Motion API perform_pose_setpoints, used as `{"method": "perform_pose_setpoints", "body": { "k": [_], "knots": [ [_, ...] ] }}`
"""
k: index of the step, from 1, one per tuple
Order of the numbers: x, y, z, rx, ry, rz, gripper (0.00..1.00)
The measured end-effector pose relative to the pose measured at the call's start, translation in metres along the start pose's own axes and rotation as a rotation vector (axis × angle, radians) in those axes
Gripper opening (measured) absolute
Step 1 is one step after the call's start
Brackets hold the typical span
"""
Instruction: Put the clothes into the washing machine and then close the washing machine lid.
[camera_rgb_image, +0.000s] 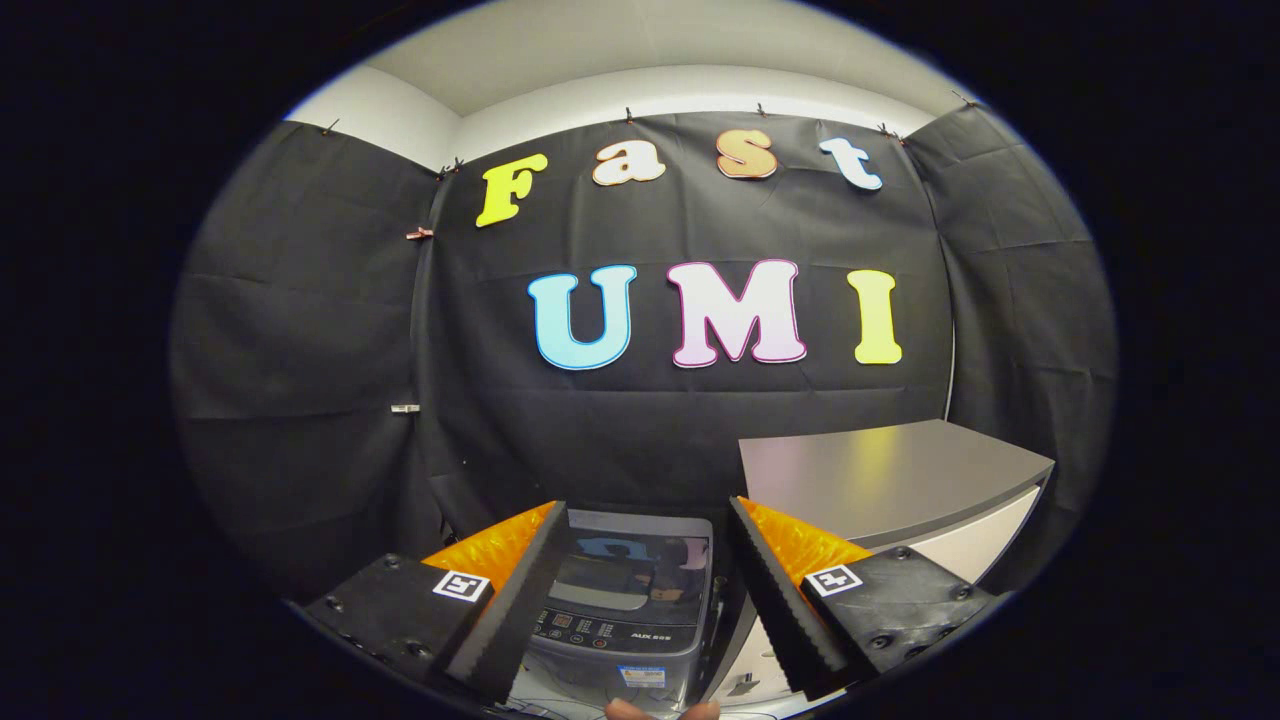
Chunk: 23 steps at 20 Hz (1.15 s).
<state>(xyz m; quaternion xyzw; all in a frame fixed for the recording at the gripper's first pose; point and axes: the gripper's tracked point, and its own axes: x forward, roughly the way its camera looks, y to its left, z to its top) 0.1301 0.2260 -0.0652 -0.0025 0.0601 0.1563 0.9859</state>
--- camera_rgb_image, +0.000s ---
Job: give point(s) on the black backdrop cloth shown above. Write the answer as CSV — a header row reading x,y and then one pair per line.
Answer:
x,y
300,320

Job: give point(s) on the beige cabinet with dark top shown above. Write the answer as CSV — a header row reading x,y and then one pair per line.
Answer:
x,y
880,480

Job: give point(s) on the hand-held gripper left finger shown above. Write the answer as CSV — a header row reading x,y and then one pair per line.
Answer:
x,y
520,600

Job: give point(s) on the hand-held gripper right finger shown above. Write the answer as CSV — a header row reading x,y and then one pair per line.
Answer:
x,y
780,600

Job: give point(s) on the grey top-load washing machine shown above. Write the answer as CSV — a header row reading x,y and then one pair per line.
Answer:
x,y
620,590

